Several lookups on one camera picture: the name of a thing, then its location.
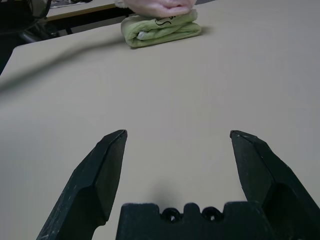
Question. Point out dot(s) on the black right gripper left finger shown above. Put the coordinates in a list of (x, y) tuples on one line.
[(85, 190)]

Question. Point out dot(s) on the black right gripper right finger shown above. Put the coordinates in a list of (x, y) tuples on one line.
[(265, 175)]

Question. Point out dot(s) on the pink terry towel duck embroidery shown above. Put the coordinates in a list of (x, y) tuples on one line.
[(155, 6)]

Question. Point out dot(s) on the green folded towel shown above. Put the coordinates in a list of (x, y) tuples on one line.
[(160, 32)]

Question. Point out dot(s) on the black background chair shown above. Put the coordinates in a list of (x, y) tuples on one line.
[(17, 17)]

